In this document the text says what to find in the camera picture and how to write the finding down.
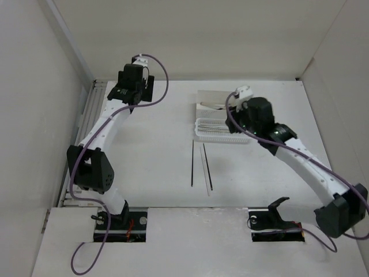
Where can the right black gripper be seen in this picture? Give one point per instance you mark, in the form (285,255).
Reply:
(236,113)

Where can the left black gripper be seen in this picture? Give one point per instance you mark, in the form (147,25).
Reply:
(147,94)

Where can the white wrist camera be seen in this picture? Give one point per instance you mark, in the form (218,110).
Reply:
(242,94)
(140,60)

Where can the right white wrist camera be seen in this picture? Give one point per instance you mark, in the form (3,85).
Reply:
(242,94)

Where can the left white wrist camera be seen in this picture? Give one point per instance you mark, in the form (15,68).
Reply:
(140,60)

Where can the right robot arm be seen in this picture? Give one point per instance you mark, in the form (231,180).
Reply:
(343,204)

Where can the white shallow perforated tray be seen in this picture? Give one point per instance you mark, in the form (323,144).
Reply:
(231,138)

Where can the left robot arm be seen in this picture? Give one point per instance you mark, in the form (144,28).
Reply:
(94,172)

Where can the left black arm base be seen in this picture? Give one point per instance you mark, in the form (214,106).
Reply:
(128,226)

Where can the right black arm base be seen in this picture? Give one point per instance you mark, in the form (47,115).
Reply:
(267,225)

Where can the aluminium rail frame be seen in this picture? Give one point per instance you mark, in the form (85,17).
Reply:
(87,113)

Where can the white translucent chopstick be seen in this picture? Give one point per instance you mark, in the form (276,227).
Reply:
(203,163)

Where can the black chopstick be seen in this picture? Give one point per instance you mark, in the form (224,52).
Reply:
(192,163)
(207,166)

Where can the white deep perforated basket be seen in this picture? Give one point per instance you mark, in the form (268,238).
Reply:
(214,97)

